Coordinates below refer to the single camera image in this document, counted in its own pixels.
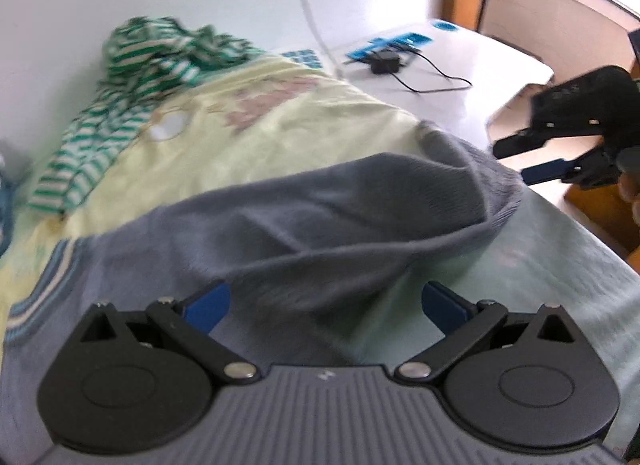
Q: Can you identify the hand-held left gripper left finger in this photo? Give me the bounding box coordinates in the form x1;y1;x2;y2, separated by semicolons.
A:
77;281;263;387

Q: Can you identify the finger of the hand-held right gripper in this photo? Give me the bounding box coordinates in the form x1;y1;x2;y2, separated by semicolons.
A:
520;150;608;185
492;128;551;158

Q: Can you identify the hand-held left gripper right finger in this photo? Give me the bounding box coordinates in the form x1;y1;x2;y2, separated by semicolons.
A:
394;281;576;387

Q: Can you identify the grey knit sweater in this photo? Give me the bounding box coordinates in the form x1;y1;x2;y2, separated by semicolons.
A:
0;121;524;465

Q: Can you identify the person's right hand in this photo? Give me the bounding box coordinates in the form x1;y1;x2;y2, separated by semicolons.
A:
619;172;640;226

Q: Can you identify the white side table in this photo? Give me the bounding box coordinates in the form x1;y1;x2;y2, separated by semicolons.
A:
270;20;556;151

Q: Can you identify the yellow printed bed sheet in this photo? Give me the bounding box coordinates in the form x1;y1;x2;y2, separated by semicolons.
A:
0;54;640;465

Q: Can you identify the blue folded garment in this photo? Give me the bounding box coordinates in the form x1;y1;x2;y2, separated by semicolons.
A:
0;172;18;253

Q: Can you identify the blue patterned cloth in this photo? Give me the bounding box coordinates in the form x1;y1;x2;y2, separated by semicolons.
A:
279;48;332;72

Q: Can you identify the green white striped shirt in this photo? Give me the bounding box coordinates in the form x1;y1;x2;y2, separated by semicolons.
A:
27;16;266;216

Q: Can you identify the black power adapter with cable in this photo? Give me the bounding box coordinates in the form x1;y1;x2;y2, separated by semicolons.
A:
369;48;473;94

